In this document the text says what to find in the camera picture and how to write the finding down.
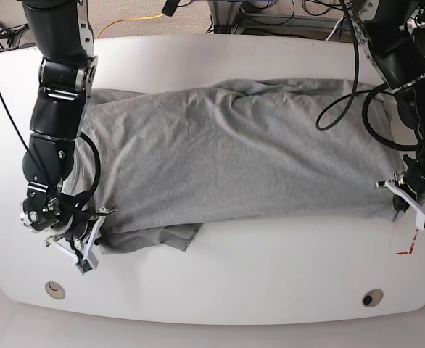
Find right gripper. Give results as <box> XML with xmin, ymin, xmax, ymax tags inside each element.
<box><xmin>20</xmin><ymin>184</ymin><xmax>118</xmax><ymax>247</ymax></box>

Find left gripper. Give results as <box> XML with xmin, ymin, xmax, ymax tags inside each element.
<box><xmin>393</xmin><ymin>154</ymin><xmax>425</xmax><ymax>220</ymax></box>

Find grey T-shirt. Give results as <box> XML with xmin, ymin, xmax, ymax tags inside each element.
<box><xmin>82</xmin><ymin>79</ymin><xmax>403</xmax><ymax>253</ymax></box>

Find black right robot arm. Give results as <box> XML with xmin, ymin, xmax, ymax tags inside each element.
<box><xmin>22</xmin><ymin>1</ymin><xmax>101</xmax><ymax>245</ymax></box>

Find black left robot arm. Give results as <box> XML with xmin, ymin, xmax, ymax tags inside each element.
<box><xmin>352</xmin><ymin>1</ymin><xmax>425</xmax><ymax>212</ymax></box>

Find red tape rectangle marking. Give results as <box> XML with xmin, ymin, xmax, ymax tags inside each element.
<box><xmin>395</xmin><ymin>231</ymin><xmax>418</xmax><ymax>256</ymax></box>

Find black tripod legs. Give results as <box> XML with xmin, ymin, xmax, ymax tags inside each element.
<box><xmin>0</xmin><ymin>21</ymin><xmax>29</xmax><ymax>51</ymax></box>

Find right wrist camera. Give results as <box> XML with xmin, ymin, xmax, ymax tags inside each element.
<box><xmin>75</xmin><ymin>254</ymin><xmax>99</xmax><ymax>275</ymax></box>

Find left table cable grommet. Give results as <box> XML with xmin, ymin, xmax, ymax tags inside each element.
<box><xmin>45</xmin><ymin>281</ymin><xmax>66</xmax><ymax>300</ymax></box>

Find table cable grommet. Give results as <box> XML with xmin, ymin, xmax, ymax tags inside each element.
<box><xmin>361</xmin><ymin>289</ymin><xmax>384</xmax><ymax>308</ymax></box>
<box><xmin>45</xmin><ymin>281</ymin><xmax>66</xmax><ymax>300</ymax></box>

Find right table cable grommet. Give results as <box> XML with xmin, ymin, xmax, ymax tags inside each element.
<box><xmin>361</xmin><ymin>289</ymin><xmax>384</xmax><ymax>308</ymax></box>

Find yellow cable on floor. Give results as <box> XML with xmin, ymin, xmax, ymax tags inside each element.
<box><xmin>96</xmin><ymin>13</ymin><xmax>165</xmax><ymax>40</ymax></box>

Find aluminium frame rail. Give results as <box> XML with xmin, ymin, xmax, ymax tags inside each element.
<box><xmin>211</xmin><ymin>14</ymin><xmax>337</xmax><ymax>34</ymax></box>

